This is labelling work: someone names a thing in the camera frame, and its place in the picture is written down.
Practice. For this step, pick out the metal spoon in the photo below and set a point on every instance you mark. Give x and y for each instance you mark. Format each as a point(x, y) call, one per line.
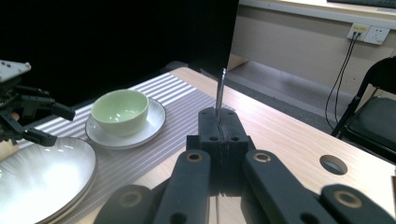
point(221, 90)

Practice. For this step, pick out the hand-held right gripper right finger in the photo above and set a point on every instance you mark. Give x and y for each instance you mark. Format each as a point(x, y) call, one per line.
point(236, 140)

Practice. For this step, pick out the pale green bowl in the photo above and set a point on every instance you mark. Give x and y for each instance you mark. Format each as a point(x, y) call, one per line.
point(121, 109)

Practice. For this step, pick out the black folding chair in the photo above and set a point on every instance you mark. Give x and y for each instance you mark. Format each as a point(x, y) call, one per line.
point(373, 121)

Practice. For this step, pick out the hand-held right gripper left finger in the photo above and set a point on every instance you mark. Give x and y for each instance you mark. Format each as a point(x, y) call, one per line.
point(208, 146)

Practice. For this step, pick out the grey striped placemat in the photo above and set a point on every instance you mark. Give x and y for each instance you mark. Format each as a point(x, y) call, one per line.
point(180, 105)

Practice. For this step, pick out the white wall socket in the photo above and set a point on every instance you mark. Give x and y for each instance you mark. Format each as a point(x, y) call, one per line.
point(370, 33)

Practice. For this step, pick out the white ribbed plate dark rim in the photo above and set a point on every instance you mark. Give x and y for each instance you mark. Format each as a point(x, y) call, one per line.
point(40, 183)
point(149, 130)

